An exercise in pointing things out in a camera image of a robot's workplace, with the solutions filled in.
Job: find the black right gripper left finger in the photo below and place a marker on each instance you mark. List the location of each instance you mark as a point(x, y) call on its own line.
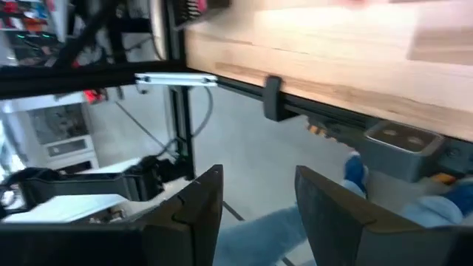
point(207, 207)

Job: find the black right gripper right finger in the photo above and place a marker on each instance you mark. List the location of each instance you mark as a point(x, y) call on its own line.
point(325, 221)

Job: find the person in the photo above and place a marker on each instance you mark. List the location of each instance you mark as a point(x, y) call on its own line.
point(258, 236)

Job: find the silver aluminium bar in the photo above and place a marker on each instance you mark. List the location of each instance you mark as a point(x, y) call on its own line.
point(173, 79)

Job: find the white paper sheets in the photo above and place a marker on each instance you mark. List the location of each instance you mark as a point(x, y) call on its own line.
point(66, 207)

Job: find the white cabinet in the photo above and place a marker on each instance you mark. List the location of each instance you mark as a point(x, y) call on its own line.
point(68, 147)

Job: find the black desk beam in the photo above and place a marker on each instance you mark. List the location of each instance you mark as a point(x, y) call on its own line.
point(55, 79)

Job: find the cluttered equipment rack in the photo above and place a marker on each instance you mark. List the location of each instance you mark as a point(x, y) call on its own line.
point(29, 37)

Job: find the black aluminium table frame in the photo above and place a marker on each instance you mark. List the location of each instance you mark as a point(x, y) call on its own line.
point(275, 99)

